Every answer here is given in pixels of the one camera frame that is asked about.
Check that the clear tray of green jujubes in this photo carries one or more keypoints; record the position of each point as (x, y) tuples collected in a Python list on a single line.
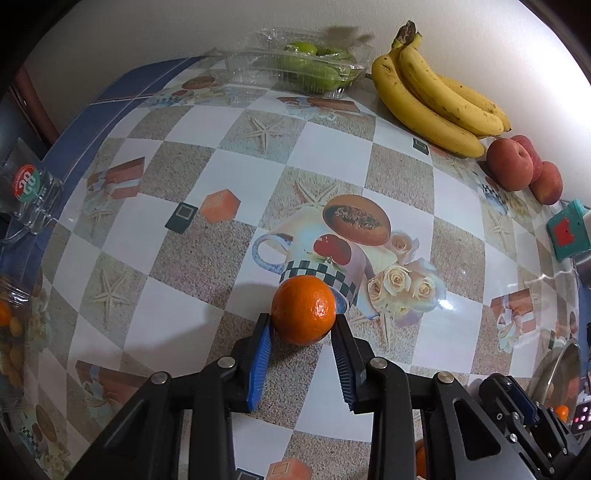
[(300, 64)]

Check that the teal plastic box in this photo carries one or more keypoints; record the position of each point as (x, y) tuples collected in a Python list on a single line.
[(568, 230)]

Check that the small orange tangerine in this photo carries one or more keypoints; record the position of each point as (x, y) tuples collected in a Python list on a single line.
[(304, 310)]

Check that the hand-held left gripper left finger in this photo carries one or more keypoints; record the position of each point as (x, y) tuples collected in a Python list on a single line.
[(258, 364)]

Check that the glass mug with round label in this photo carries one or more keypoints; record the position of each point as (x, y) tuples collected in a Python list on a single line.
[(27, 194)]

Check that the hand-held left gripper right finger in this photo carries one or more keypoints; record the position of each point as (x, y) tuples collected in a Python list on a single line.
[(344, 369)]

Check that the checkered printed tablecloth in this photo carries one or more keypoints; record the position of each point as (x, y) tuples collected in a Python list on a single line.
[(184, 258)]

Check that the red peach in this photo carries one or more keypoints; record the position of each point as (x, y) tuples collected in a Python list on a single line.
[(547, 182), (531, 148), (508, 164)]

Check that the clear bag of longans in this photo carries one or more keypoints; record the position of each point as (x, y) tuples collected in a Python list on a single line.
[(14, 337)]

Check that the round metal basin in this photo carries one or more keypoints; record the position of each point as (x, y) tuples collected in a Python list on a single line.
[(556, 374)]

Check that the yellow banana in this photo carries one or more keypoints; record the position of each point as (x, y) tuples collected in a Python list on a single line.
[(485, 104), (443, 90), (425, 115)]

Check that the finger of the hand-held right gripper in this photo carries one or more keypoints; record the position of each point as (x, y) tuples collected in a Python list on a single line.
[(563, 438), (519, 397)]

